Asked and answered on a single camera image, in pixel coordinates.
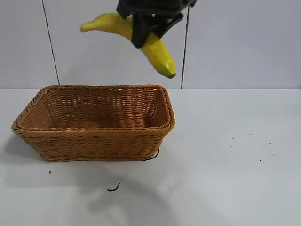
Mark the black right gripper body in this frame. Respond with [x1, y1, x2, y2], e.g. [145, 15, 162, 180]
[117, 0, 198, 19]

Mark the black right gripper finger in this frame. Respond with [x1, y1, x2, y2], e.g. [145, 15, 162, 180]
[131, 11, 156, 49]
[150, 13, 184, 40]

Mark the yellow banana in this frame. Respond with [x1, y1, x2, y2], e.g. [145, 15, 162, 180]
[80, 13, 177, 79]

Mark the brown woven wicker basket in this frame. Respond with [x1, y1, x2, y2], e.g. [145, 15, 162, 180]
[11, 83, 176, 162]

